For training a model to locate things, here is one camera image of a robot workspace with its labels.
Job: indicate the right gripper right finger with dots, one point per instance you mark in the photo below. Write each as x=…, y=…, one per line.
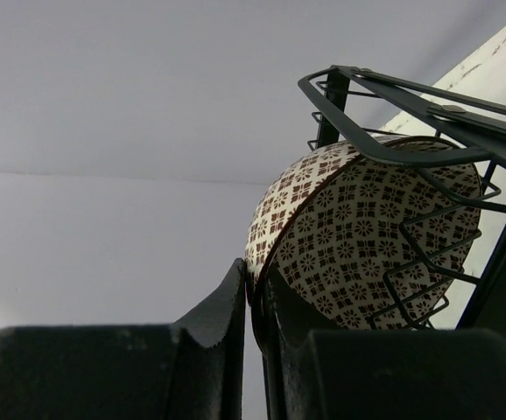
x=315, y=370

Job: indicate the black wire dish rack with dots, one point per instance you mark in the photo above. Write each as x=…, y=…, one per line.
x=472, y=123

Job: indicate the brown white patterned bowl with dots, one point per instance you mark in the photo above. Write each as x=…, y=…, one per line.
x=368, y=245

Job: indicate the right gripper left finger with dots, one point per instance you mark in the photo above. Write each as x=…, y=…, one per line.
x=189, y=369

